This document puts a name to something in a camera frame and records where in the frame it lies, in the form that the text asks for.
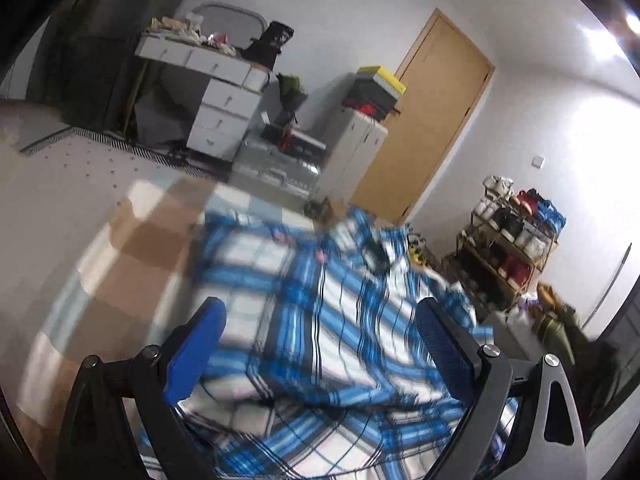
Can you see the wooden shoe rack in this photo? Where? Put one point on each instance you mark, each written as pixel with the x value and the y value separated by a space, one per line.
pixel 510 255

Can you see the black paper bag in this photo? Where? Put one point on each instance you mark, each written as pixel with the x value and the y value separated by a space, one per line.
pixel 272 40

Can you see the white dressing table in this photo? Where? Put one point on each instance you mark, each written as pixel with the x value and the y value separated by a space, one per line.
pixel 220 110

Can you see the grey dust cover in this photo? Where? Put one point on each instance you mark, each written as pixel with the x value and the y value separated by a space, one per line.
pixel 160 115

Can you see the blue plaid garment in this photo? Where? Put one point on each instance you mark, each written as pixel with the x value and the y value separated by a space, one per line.
pixel 350 310

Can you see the olive green bag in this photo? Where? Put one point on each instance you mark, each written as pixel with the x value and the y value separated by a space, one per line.
pixel 555 325

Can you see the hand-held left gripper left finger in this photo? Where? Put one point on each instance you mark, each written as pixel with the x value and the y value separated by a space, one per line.
pixel 200 345

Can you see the wooden door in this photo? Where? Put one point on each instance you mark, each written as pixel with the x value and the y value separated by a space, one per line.
pixel 425 135

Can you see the white tall cabinet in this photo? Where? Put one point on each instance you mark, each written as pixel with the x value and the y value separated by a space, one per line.
pixel 350 155

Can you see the silver suitcase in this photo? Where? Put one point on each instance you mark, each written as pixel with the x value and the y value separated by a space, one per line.
pixel 270 165

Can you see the white bag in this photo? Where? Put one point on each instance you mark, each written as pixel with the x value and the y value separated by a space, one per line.
pixel 510 332

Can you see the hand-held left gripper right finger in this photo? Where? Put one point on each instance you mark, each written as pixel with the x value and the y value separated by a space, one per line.
pixel 442 347

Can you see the dark refrigerator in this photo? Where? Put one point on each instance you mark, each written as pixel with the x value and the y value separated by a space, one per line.
pixel 95 75

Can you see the yellow lidded box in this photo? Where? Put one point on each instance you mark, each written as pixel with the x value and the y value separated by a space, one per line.
pixel 387 80

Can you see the black red carton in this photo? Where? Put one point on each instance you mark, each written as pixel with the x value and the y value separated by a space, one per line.
pixel 300 142

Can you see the clutter of small cosmetics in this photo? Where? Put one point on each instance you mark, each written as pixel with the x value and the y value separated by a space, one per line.
pixel 175 27

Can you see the white wall switch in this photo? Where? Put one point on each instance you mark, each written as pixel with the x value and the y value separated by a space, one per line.
pixel 538 161

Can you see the arched mirror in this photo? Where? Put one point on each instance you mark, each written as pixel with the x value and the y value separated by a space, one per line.
pixel 225 22

